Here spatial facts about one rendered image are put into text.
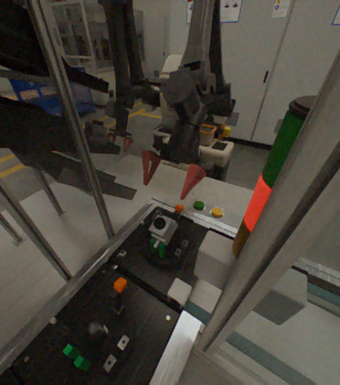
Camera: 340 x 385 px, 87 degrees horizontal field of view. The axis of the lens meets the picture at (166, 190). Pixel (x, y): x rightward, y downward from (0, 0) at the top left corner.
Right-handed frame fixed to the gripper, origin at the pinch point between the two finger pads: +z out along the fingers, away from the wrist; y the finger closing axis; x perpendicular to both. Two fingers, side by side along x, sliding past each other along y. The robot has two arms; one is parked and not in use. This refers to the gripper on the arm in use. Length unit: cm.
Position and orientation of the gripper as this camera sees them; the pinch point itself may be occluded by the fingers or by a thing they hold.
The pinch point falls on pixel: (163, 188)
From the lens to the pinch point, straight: 40.2
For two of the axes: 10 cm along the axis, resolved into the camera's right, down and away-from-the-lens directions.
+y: 8.5, 3.3, -4.1
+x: 3.9, 1.4, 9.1
